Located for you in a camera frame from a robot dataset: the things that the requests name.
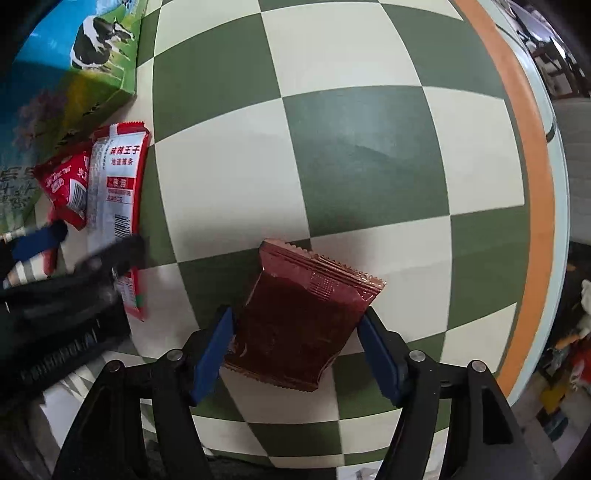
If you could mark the dark wooden chair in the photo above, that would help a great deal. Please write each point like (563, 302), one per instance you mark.
(558, 60)

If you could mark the dark red snack packet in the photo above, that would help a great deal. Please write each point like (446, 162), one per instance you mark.
(295, 323)

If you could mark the green checkered tablecloth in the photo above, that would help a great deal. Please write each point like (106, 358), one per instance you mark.
(369, 161)

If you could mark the blue green cow print carton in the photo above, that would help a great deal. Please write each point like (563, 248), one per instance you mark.
(46, 92)

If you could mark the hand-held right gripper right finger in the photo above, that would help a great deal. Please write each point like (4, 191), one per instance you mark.
(381, 360)

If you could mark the striped cloth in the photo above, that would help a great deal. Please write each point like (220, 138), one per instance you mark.
(23, 274)

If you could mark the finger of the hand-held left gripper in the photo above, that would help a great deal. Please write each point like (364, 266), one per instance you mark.
(120, 254)
(39, 240)

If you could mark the white and red snack packet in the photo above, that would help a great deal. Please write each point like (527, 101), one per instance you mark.
(115, 184)

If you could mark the small red snack packet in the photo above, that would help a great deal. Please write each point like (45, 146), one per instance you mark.
(64, 184)

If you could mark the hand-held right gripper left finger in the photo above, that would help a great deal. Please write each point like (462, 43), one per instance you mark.
(212, 355)

